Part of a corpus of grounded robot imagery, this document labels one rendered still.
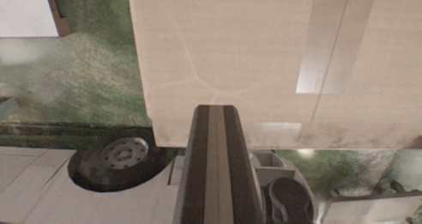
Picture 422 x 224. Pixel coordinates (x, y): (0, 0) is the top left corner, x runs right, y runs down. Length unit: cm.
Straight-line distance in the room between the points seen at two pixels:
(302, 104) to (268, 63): 6
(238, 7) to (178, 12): 5
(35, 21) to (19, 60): 42
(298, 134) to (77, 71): 153
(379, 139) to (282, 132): 11
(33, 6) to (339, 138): 149
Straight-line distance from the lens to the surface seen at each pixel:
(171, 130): 23
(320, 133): 25
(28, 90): 196
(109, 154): 156
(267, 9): 18
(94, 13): 146
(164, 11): 18
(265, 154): 87
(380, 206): 249
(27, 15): 157
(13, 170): 170
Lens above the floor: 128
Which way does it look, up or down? 59 degrees down
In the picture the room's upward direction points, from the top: 178 degrees counter-clockwise
